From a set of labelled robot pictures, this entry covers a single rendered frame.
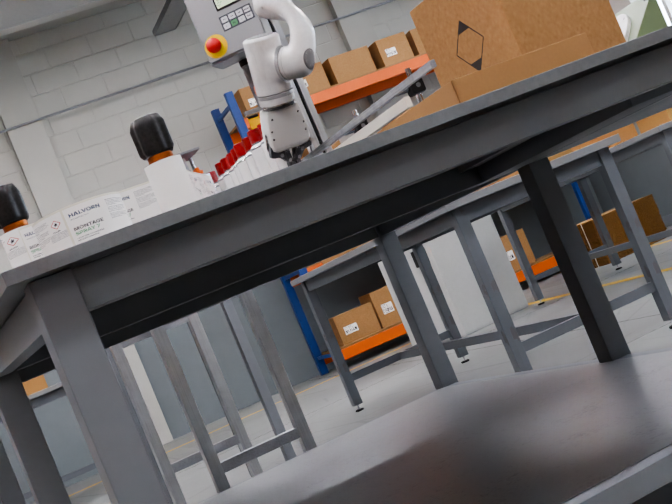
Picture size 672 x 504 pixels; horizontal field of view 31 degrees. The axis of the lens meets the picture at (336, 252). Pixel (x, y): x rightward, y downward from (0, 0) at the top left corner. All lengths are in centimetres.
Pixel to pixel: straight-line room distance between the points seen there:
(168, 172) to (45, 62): 820
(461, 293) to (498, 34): 617
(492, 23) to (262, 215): 81
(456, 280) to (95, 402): 693
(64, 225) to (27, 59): 835
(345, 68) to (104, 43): 214
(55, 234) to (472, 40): 95
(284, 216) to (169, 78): 932
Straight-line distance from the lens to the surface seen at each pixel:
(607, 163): 483
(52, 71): 1089
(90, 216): 258
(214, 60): 309
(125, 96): 1089
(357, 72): 1065
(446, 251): 844
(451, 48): 247
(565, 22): 237
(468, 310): 844
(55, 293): 161
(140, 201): 295
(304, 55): 271
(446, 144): 182
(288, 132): 278
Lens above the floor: 65
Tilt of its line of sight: 2 degrees up
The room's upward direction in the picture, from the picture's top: 23 degrees counter-clockwise
